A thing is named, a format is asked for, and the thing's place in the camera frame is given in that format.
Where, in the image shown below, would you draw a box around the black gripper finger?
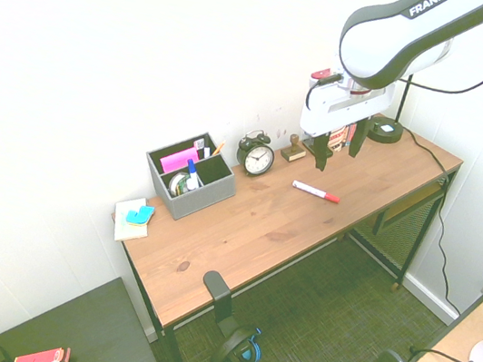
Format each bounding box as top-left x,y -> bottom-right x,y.
346,114 -> 373,161
309,130 -> 337,174

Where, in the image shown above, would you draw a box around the small white tagged item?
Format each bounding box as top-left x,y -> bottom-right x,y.
190,136 -> 214,161

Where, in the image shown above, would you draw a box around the white marker red cap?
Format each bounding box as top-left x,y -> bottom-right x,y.
290,179 -> 343,205

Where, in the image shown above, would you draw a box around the black alarm clock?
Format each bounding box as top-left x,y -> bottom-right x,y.
232,127 -> 281,181

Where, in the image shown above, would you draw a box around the wooden rubber stamp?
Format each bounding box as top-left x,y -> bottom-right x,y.
279,132 -> 311,165

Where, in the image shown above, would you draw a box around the pink sticky notes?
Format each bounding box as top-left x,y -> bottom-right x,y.
157,141 -> 202,179

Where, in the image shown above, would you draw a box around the dark low table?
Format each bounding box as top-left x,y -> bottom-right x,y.
0,257 -> 187,362

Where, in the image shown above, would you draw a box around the white notepad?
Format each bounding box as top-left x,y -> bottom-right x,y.
109,192 -> 155,248

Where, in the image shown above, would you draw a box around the black headphone hook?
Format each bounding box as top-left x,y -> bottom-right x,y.
193,269 -> 251,343

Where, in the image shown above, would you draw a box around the black desk lamp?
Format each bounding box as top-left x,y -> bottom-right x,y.
365,67 -> 415,148

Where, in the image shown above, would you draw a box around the grey fabric desk organizer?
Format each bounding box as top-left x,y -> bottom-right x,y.
136,122 -> 245,230

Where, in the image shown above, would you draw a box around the black mesh desk panel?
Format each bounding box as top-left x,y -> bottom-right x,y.
345,170 -> 448,286

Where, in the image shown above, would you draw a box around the orange pencil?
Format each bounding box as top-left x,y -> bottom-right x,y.
211,138 -> 228,159

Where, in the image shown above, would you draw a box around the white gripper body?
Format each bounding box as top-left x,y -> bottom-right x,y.
298,68 -> 397,150

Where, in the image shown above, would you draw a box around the short black wrist cable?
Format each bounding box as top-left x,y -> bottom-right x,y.
303,69 -> 345,115

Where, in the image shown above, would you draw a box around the black blue headphones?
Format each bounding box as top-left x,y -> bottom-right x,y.
207,319 -> 267,362

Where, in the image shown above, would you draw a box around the cyan sticky notes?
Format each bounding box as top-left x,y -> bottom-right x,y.
124,201 -> 157,229

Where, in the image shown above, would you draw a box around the tape roll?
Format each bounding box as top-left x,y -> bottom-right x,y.
167,170 -> 192,199

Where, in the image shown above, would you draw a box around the black lamp power cable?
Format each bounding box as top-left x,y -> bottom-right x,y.
373,125 -> 483,316

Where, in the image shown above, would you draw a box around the red book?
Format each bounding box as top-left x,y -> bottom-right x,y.
342,121 -> 358,152

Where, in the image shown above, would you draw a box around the red wrist knob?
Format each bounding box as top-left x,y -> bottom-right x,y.
310,65 -> 334,83

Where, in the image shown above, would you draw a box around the wooden desk black frame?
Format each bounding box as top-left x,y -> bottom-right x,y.
87,73 -> 469,362

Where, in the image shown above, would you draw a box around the red notebook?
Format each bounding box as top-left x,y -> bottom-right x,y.
13,338 -> 73,362

